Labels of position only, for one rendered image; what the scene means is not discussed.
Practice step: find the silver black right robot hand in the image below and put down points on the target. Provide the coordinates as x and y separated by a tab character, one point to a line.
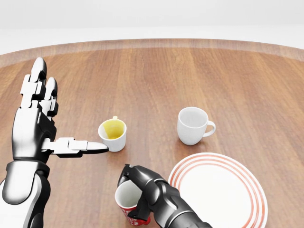
149	190

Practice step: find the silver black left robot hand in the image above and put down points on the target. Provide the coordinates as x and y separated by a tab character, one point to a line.
25	133

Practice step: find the red mug with white print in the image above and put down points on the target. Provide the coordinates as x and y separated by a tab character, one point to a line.
127	197

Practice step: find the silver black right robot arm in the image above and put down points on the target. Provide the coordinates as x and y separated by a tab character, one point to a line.
190	218

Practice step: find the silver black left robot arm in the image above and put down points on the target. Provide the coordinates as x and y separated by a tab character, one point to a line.
22	190

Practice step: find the white mug with yellow inside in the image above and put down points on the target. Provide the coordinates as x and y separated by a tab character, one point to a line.
113	135

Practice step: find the white plate with red rings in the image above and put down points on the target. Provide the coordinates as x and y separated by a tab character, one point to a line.
221	192

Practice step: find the plain white mug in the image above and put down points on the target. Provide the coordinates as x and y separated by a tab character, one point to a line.
192	127

